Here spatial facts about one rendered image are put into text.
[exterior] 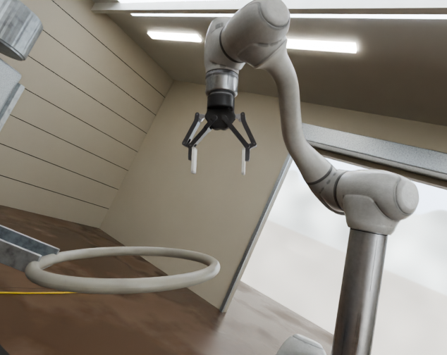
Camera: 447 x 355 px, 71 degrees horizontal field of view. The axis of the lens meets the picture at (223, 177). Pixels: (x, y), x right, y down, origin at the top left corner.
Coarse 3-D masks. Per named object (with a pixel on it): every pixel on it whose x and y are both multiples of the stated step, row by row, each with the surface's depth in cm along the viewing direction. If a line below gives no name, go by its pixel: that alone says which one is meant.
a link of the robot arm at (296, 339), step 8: (296, 336) 104; (304, 336) 109; (288, 344) 102; (296, 344) 101; (304, 344) 100; (312, 344) 100; (320, 344) 103; (280, 352) 103; (288, 352) 100; (296, 352) 99; (304, 352) 98; (312, 352) 98; (320, 352) 99
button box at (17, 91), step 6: (18, 84) 96; (18, 90) 96; (12, 96) 96; (18, 96) 98; (6, 102) 95; (12, 102) 96; (6, 108) 95; (12, 108) 97; (0, 114) 95; (6, 114) 96; (0, 120) 95; (0, 126) 96
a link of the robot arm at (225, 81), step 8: (208, 72) 84; (216, 72) 82; (224, 72) 82; (232, 72) 83; (208, 80) 84; (216, 80) 82; (224, 80) 82; (232, 80) 83; (208, 88) 83; (216, 88) 82; (224, 88) 82; (232, 88) 83
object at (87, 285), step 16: (48, 256) 85; (64, 256) 91; (80, 256) 97; (96, 256) 101; (176, 256) 105; (192, 256) 100; (208, 256) 94; (32, 272) 68; (48, 272) 66; (192, 272) 72; (208, 272) 75; (64, 288) 62; (80, 288) 61; (96, 288) 61; (112, 288) 62; (128, 288) 62; (144, 288) 63; (160, 288) 65; (176, 288) 67
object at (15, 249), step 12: (0, 228) 87; (0, 240) 77; (12, 240) 88; (24, 240) 88; (36, 240) 88; (0, 252) 77; (12, 252) 77; (24, 252) 77; (36, 252) 88; (48, 252) 88; (12, 264) 77; (24, 264) 77
